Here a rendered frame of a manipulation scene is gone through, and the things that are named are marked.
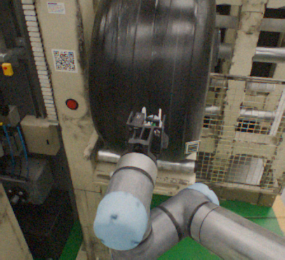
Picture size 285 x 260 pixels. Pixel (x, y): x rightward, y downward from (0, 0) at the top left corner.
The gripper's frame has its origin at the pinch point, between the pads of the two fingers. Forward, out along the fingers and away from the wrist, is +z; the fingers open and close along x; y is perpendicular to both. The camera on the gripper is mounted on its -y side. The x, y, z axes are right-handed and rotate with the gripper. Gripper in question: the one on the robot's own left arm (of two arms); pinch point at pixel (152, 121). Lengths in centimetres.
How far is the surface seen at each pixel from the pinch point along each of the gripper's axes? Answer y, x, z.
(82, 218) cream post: -76, 34, 30
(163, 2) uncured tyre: 25.0, 0.7, 12.7
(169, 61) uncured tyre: 14.0, -2.5, 3.8
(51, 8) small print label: 20.3, 32.3, 19.6
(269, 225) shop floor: -111, -66, 77
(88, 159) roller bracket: -25.6, 22.1, 13.2
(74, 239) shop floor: -115, 48, 47
